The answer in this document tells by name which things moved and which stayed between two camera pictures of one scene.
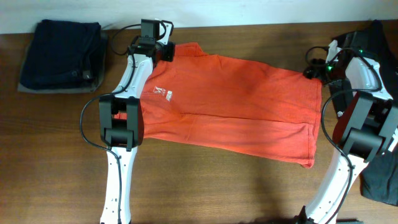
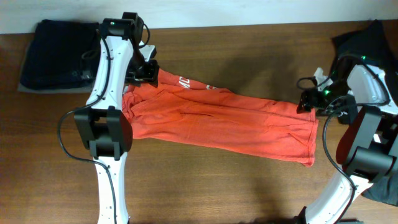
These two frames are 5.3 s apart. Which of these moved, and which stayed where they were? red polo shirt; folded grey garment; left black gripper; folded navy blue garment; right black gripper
Moved: right black gripper; red polo shirt; left black gripper
Stayed: folded navy blue garment; folded grey garment
